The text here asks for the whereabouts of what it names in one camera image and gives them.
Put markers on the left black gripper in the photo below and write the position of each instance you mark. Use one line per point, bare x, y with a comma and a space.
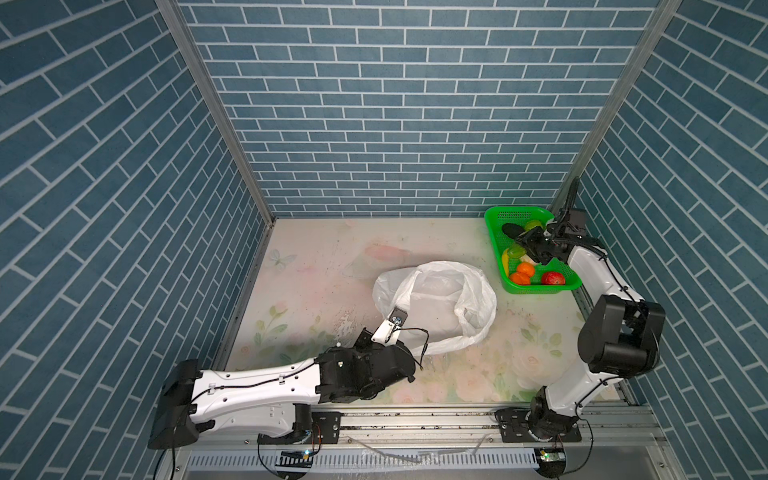
364, 343

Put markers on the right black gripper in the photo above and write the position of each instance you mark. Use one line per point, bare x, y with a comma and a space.
529, 240

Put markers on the red strawberry fruit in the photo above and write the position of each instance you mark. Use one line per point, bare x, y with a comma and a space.
553, 278

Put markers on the dark avocado fruit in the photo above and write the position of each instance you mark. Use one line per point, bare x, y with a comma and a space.
512, 230

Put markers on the orange fruit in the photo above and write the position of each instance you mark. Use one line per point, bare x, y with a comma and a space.
520, 278
525, 268

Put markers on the yellow lemon fruit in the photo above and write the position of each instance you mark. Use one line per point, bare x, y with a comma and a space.
505, 263

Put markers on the white plastic bag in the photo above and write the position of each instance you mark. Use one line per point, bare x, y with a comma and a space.
450, 305

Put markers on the green pear fruit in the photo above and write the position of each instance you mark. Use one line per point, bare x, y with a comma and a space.
533, 224

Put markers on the green yellow mango fruit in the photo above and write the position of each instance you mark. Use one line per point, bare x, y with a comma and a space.
515, 251

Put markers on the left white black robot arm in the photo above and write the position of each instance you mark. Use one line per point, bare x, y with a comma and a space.
274, 402

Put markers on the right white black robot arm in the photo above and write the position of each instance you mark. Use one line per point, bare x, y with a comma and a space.
620, 338

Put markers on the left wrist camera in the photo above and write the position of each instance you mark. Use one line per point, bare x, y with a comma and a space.
388, 331

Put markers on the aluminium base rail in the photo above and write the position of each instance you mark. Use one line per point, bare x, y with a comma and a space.
611, 441

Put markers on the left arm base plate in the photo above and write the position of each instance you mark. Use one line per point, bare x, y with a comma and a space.
312, 427

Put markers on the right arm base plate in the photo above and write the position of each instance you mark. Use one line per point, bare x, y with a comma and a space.
518, 425

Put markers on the right corner aluminium post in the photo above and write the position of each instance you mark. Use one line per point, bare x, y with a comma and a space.
651, 35

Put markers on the corner aluminium post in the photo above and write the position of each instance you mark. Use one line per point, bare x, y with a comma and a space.
651, 35
173, 17

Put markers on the left corner aluminium post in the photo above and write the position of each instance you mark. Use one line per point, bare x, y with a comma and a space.
173, 17

